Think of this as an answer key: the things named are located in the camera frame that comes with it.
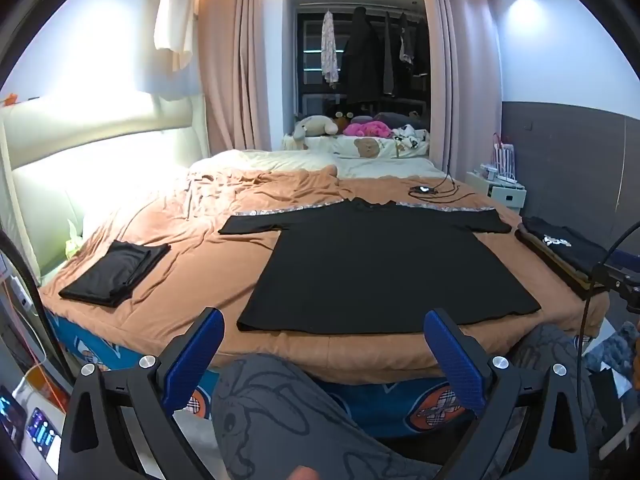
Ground striped gift bag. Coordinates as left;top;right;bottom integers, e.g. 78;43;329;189
492;132;516;181

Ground folded black clothes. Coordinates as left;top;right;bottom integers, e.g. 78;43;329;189
58;240;172;308

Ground cream padded headboard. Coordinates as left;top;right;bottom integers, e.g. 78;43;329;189
0;92;211;281

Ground beige plush toy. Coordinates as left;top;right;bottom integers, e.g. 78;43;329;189
292;115;338;150

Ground stack of folded clothes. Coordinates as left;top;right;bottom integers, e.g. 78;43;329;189
515;230;601;301

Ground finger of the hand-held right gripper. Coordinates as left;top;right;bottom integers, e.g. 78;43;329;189
589;251;640;291

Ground grey fuzzy cloth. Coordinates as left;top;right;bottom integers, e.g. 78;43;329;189
587;322;640;376

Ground grey cushion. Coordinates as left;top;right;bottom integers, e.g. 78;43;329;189
375;112;416;128

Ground white nightstand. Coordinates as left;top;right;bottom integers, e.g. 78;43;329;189
465;170;527;208

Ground pink curtain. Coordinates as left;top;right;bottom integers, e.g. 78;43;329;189
422;0;503;181
197;0;286;153

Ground dark hanging clothes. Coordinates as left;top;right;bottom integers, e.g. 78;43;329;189
382;10;431;96

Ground bear print pillow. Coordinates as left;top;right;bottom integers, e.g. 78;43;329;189
305;135;431;161

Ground pink plush toy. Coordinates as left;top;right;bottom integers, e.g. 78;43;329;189
344;120;393;138

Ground black printed folded shirt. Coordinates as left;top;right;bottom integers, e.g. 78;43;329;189
520;216;613;273

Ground black and white plush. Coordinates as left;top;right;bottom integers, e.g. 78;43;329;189
392;127;430;151

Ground person's grey printed pants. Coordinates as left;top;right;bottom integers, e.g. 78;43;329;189
212;324;608;480

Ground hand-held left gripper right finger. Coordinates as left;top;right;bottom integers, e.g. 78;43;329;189
423;309;591;480

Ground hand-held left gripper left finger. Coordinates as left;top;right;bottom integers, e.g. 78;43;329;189
59;306;226;480

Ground pale green cloth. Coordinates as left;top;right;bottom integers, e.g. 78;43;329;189
65;222;83;257

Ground brown blanket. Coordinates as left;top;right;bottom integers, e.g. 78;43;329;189
37;167;611;386

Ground dark hanging coat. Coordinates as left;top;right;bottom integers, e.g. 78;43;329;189
342;6;386;106

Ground white hanging garment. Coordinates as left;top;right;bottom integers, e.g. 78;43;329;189
154;0;197;72

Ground black cable with small device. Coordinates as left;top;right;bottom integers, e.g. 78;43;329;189
407;172;461;206

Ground floral hanging garment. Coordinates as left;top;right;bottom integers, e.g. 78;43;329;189
321;10;341;86

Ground black t-shirt with patterned trim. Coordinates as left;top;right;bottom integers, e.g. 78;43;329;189
218;198;542;336

